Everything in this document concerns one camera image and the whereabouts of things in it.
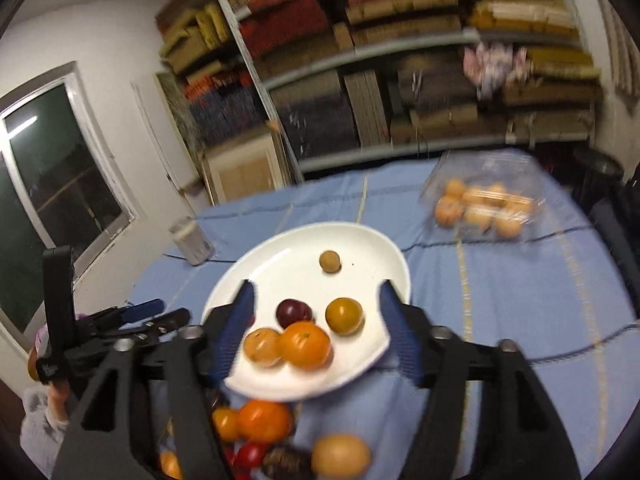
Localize pink crumpled cloth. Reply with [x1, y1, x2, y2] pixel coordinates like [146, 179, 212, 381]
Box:
[462, 42, 530, 101]

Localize yellow-orange persimmon tomato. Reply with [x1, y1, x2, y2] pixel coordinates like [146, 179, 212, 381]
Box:
[326, 297, 364, 336]

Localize metal storage shelf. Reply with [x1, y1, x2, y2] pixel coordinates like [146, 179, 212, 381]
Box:
[218, 0, 586, 183]

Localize red tomato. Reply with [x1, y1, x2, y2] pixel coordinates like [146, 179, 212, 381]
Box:
[234, 442, 271, 470]

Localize window with frame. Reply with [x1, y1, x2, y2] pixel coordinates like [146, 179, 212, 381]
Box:
[1, 62, 134, 347]

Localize orange mandarin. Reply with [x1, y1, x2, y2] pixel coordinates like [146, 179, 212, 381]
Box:
[238, 400, 294, 444]
[280, 321, 332, 372]

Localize pale pepino melon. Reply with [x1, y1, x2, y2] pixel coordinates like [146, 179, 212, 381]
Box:
[311, 434, 372, 479]

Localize small tan round fruit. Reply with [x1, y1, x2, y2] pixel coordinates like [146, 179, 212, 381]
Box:
[319, 250, 342, 274]

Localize orange mandarin back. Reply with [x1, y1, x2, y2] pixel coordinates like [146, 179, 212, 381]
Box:
[238, 400, 294, 444]

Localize white oval plate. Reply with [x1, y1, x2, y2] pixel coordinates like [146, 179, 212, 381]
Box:
[202, 222, 411, 402]

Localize blue checked tablecloth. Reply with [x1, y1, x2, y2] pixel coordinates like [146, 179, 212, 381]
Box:
[129, 160, 639, 474]

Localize clear plastic fruit box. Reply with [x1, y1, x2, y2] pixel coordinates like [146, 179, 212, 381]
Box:
[420, 150, 544, 243]

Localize dark mangosteen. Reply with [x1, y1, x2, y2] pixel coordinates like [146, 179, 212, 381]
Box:
[260, 445, 316, 480]

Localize small orange tomato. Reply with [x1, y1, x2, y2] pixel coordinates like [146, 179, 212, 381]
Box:
[212, 406, 241, 443]

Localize striped pepino melon front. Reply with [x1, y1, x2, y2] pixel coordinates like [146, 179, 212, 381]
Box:
[242, 328, 283, 368]

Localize framed picture cardboard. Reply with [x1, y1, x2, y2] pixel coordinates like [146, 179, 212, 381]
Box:
[201, 126, 293, 206]

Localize black bag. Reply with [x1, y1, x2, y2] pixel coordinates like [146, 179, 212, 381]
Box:
[573, 146, 639, 310]

